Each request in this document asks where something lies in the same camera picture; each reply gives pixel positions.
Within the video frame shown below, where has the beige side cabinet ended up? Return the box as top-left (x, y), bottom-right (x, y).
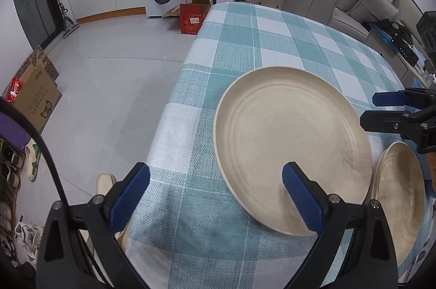
top-left (366, 28), bottom-right (419, 85)

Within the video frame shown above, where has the red snack packet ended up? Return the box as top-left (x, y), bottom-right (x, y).
top-left (7, 78), bottom-right (24, 103)

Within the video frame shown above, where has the teal checked tablecloth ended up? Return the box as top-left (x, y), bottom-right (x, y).
top-left (126, 1), bottom-right (436, 289)

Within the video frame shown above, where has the black clothing pile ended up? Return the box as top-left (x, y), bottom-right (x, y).
top-left (363, 20), bottom-right (414, 51)

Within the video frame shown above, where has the shoe rack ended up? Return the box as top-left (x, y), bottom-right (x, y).
top-left (0, 139), bottom-right (26, 269)

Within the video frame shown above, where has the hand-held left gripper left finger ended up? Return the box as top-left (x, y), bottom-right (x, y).
top-left (36, 162), bottom-right (151, 289)

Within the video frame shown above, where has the black cable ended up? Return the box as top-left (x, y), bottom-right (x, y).
top-left (0, 102), bottom-right (113, 289)

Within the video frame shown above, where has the red cardboard box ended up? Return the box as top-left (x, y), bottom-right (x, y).
top-left (179, 0), bottom-right (213, 35)

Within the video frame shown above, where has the cream round plate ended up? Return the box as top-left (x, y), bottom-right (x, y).
top-left (214, 66), bottom-right (373, 237)
top-left (370, 141), bottom-right (426, 271)

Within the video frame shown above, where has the cream slipper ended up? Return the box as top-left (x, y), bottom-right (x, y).
top-left (95, 172), bottom-right (118, 204)

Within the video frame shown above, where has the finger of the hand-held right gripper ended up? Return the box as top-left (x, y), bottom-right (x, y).
top-left (360, 107), bottom-right (436, 154)
top-left (372, 87), bottom-right (436, 107)

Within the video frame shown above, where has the white sneaker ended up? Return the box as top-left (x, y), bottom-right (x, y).
top-left (14, 222), bottom-right (44, 264)

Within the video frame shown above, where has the purple bag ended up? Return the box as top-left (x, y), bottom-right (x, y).
top-left (0, 114), bottom-right (29, 150)

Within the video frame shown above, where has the black electronic device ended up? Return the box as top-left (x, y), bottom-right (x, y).
top-left (416, 11), bottom-right (436, 54)

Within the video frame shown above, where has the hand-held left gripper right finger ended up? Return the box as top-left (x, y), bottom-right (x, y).
top-left (282, 162), bottom-right (399, 289)

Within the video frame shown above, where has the floor mop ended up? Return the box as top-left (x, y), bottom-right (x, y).
top-left (54, 0), bottom-right (80, 38)

